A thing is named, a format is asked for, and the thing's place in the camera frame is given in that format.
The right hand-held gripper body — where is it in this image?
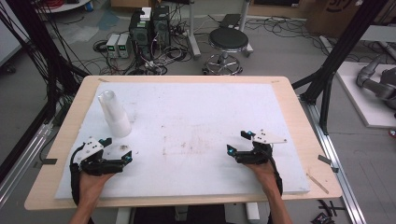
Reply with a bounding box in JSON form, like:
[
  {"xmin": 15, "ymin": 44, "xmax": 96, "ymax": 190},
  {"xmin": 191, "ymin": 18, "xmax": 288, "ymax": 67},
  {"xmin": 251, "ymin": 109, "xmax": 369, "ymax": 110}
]
[{"xmin": 233, "ymin": 128, "xmax": 288, "ymax": 166}]

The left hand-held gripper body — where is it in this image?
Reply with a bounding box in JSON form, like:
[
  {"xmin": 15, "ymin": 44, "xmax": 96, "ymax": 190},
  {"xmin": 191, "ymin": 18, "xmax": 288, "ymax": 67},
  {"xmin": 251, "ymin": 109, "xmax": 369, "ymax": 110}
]
[{"xmin": 74, "ymin": 136, "xmax": 125, "ymax": 176}]

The stack of clear plastic cups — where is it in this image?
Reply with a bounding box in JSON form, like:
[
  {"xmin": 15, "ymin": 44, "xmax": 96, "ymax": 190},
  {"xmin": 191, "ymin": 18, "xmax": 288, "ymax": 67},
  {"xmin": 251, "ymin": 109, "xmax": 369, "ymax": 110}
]
[{"xmin": 97, "ymin": 90, "xmax": 133, "ymax": 139}]

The person's left hand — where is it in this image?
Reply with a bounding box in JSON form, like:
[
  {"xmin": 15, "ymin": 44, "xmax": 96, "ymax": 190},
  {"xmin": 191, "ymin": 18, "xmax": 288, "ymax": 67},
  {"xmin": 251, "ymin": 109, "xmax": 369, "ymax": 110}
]
[{"xmin": 78, "ymin": 170, "xmax": 117, "ymax": 204}]

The person's right hand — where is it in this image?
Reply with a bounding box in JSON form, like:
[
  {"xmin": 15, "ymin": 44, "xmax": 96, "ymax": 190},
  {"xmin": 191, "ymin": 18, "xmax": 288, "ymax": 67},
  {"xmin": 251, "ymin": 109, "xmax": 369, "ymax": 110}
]
[{"xmin": 244, "ymin": 161, "xmax": 281, "ymax": 197}]

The white foam mat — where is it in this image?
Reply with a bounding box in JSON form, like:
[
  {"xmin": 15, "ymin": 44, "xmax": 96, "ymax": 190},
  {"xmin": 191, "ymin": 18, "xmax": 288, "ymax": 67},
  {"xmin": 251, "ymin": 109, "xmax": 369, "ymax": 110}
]
[{"xmin": 53, "ymin": 81, "xmax": 311, "ymax": 201}]

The light wooden table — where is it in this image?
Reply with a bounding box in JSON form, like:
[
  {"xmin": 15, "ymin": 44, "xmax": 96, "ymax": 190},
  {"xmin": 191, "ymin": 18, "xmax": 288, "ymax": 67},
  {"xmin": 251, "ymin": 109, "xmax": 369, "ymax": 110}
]
[{"xmin": 23, "ymin": 75, "xmax": 344, "ymax": 212}]

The thin wooden stick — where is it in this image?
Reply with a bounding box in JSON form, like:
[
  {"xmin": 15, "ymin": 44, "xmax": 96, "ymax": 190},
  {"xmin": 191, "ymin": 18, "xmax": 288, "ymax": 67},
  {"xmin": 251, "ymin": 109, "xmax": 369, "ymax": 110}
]
[{"xmin": 305, "ymin": 172, "xmax": 330, "ymax": 195}]

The black round stool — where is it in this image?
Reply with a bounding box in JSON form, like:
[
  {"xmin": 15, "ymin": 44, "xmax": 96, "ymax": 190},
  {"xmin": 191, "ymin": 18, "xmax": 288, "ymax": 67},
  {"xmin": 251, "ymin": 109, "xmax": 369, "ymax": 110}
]
[{"xmin": 203, "ymin": 26, "xmax": 254, "ymax": 77}]

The grey bench power supply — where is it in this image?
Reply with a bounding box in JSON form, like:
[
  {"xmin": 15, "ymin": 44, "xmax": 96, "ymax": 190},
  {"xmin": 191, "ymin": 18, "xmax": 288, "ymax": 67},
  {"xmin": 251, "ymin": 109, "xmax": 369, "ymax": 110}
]
[
  {"xmin": 106, "ymin": 33, "xmax": 121, "ymax": 59},
  {"xmin": 117, "ymin": 33, "xmax": 133, "ymax": 59}
]

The black computer tower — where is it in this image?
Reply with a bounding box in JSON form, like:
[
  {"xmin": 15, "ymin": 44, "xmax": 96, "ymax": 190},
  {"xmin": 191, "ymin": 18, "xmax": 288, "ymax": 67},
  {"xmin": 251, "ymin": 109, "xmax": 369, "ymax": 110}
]
[
  {"xmin": 151, "ymin": 5, "xmax": 172, "ymax": 49},
  {"xmin": 128, "ymin": 10, "xmax": 154, "ymax": 62}
]

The white desk leg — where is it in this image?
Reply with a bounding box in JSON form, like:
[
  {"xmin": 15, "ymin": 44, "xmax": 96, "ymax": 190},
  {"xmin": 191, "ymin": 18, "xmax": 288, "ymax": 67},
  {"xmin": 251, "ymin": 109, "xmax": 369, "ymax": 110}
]
[
  {"xmin": 186, "ymin": 0, "xmax": 203, "ymax": 61},
  {"xmin": 238, "ymin": 0, "xmax": 254, "ymax": 58}
]

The white board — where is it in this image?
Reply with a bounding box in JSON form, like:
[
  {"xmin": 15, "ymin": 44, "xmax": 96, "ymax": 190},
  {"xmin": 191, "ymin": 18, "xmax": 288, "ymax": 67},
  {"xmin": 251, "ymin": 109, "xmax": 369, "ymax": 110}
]
[{"xmin": 335, "ymin": 61, "xmax": 396, "ymax": 130}]

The small white box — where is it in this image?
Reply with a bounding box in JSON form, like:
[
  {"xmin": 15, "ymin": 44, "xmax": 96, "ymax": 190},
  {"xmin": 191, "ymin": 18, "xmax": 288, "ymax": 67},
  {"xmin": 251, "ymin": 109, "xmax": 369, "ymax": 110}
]
[{"xmin": 139, "ymin": 7, "xmax": 153, "ymax": 22}]

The brown cardboard box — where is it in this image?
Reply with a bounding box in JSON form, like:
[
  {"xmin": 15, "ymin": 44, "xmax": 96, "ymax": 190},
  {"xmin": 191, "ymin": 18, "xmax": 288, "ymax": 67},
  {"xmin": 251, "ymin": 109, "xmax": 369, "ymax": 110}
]
[{"xmin": 305, "ymin": 0, "xmax": 396, "ymax": 39}]

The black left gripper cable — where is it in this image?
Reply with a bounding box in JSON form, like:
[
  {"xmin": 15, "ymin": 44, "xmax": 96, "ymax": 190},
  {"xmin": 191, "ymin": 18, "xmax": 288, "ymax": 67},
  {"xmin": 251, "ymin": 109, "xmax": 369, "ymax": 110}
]
[{"xmin": 69, "ymin": 145, "xmax": 84, "ymax": 207}]

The aluminium rail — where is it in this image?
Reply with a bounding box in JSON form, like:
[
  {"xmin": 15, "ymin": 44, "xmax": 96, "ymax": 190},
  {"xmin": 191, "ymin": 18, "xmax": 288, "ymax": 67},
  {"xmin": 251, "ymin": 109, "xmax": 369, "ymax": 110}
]
[
  {"xmin": 299, "ymin": 94, "xmax": 368, "ymax": 224},
  {"xmin": 0, "ymin": 121, "xmax": 54, "ymax": 209}
]

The black metal frame post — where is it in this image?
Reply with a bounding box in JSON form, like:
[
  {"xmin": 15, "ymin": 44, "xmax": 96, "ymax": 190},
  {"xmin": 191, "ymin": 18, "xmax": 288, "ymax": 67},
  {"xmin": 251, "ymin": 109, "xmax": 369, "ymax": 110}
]
[
  {"xmin": 6, "ymin": 0, "xmax": 90, "ymax": 125},
  {"xmin": 290, "ymin": 0, "xmax": 385, "ymax": 135}
]

